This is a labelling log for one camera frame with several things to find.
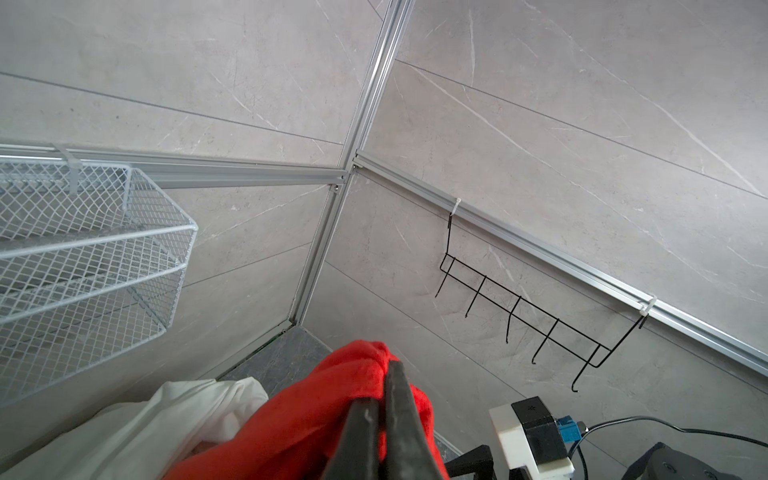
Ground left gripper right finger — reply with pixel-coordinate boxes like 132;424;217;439
384;361;443;480

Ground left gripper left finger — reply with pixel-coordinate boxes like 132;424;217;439
321;398;379;480

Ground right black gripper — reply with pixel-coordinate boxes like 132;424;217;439
445;445;497;480

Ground red cloth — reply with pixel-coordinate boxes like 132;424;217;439
166;340;448;479

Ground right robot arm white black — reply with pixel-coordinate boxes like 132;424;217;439
445;442;739;480

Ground white cloth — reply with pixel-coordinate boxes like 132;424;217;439
1;377;269;479

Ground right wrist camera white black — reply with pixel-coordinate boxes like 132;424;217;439
489;397;584;479

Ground right thin black cable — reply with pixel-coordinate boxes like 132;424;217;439
566;415;768;480

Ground black wire hook rack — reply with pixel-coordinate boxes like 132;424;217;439
438;213;649;393

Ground white wire mesh basket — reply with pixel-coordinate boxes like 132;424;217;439
1;156;198;406

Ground aluminium frame profiles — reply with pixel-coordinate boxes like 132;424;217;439
1;1;767;374

